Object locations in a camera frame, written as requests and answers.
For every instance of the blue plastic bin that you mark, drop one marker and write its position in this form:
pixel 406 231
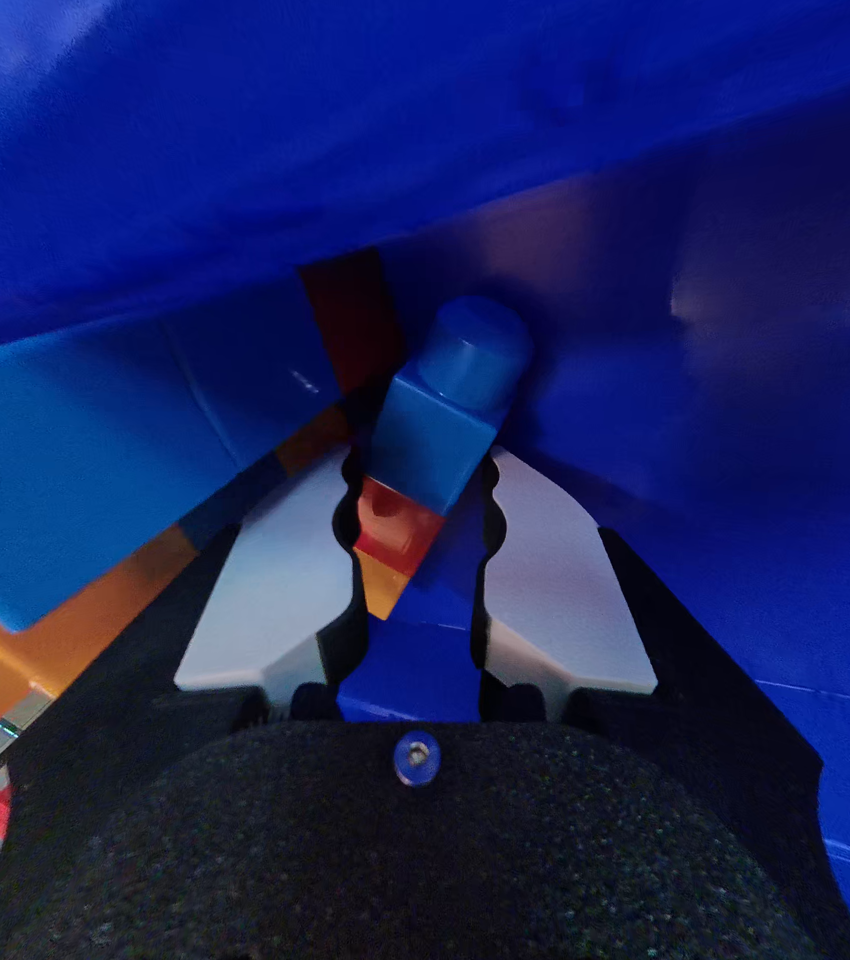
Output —
pixel 695 225

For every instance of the orange mega block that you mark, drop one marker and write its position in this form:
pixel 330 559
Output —
pixel 79 615
pixel 312 442
pixel 381 589

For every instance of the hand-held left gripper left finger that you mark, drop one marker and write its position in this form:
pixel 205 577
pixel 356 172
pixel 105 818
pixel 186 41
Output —
pixel 267 592

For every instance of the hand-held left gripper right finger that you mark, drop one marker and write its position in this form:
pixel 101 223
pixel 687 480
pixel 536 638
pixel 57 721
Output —
pixel 567 592

